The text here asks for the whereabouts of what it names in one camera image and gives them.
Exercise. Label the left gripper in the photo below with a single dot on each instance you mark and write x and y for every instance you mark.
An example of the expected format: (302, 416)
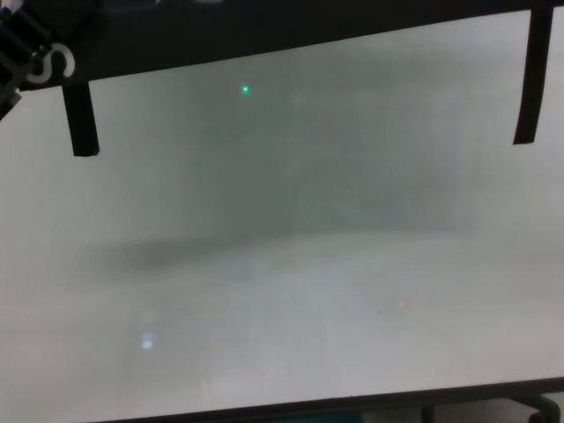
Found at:
(8, 92)

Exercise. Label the black tape frame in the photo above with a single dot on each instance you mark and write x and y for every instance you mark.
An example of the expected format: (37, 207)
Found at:
(533, 88)

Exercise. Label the black table leg frame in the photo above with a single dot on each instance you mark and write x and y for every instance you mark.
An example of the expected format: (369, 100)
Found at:
(548, 407)

